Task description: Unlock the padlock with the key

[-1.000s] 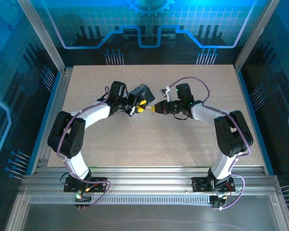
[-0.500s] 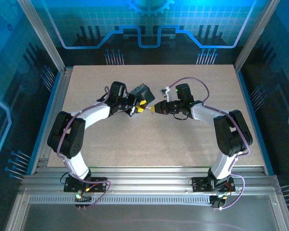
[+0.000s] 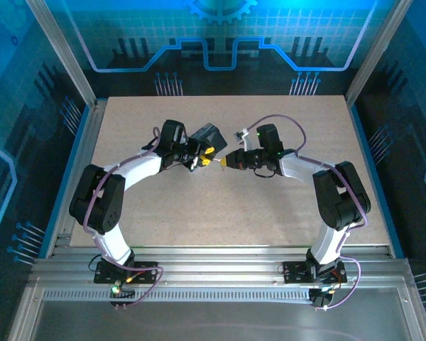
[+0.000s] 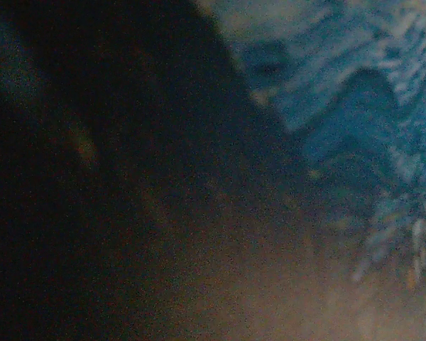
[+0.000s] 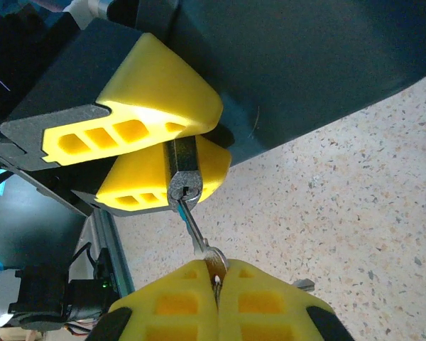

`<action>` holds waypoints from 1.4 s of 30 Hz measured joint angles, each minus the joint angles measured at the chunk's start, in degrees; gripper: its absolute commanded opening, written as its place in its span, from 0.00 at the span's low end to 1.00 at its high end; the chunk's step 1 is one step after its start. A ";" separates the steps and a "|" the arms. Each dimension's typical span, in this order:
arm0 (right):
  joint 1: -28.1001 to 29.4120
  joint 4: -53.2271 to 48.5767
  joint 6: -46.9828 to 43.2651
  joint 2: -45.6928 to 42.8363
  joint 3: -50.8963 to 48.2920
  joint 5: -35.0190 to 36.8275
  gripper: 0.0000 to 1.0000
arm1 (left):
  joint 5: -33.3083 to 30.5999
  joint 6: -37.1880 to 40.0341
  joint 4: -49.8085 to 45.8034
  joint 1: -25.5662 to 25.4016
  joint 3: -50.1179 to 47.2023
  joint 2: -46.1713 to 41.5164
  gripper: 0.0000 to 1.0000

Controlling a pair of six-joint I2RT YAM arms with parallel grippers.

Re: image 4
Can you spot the blue patterned cloth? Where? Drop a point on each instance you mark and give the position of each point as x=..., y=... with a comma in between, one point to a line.
x=358, y=106

